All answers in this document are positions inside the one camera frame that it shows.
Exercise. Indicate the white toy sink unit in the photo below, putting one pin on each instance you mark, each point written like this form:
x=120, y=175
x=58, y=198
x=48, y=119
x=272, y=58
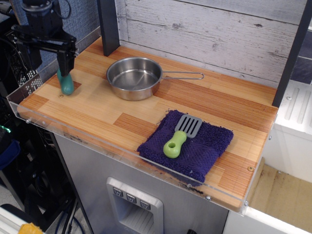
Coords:
x=281, y=193

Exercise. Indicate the black right upright post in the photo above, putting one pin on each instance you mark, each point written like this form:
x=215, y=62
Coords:
x=294, y=52

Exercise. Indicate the purple knitted towel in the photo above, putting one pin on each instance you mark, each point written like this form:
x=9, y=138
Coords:
x=198, y=154

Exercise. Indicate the dark green pickle toy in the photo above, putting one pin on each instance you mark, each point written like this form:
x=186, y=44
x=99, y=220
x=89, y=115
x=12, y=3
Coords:
x=66, y=83

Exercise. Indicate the clear acrylic guard rail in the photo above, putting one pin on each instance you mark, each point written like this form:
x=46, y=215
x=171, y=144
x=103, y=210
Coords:
x=94, y=117

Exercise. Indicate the grey spatula green handle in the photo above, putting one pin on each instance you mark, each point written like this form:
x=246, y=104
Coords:
x=187, y=127

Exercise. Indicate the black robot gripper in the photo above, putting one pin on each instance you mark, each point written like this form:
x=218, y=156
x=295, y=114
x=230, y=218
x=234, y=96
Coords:
x=44, y=31

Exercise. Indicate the blue fabric partition panel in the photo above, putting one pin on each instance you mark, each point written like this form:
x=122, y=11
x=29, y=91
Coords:
x=82, y=22

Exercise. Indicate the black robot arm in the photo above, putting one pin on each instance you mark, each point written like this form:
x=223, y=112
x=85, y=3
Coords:
x=39, y=5

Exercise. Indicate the silver toy fridge cabinet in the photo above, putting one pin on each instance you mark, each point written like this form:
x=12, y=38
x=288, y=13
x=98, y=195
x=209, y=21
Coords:
x=90, y=170

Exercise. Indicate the black plastic crate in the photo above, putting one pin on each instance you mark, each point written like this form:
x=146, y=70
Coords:
x=20, y=70

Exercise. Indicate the stainless steel pan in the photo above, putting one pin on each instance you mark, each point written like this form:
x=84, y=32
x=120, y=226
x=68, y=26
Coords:
x=135, y=78

